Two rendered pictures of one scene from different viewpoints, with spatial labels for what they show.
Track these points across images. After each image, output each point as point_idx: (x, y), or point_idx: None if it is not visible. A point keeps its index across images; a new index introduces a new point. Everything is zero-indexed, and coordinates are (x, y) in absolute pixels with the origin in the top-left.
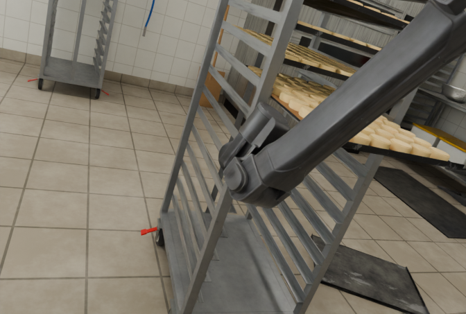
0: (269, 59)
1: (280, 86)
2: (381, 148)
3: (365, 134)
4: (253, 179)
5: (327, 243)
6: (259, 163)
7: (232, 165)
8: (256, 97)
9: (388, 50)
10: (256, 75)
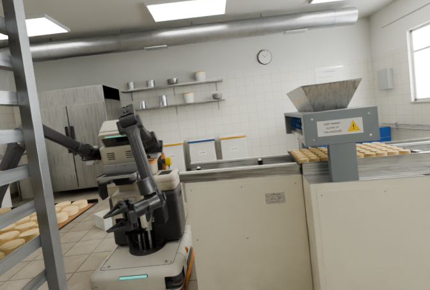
0: (51, 205)
1: (3, 247)
2: None
3: (57, 204)
4: (160, 191)
5: None
6: (158, 187)
7: (162, 195)
8: (58, 242)
9: (140, 141)
10: (5, 258)
